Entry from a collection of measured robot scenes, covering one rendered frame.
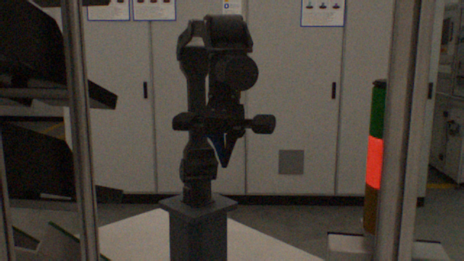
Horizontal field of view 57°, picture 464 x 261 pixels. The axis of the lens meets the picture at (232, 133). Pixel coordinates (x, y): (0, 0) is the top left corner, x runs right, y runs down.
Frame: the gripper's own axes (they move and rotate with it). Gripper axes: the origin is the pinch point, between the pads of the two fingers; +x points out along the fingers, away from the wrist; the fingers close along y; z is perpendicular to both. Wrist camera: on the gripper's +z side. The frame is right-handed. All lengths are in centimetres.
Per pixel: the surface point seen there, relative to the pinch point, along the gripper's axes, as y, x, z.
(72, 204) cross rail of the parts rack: -16.7, 2.4, 24.5
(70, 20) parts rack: -14.6, -22.6, 24.9
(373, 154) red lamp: 22.0, -9.0, 32.9
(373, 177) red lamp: 22.1, -6.7, 33.1
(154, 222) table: -35, 40, -50
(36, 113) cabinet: -482, 110, -614
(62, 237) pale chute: -17.7, 6.7, 26.2
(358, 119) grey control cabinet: 56, 46, -295
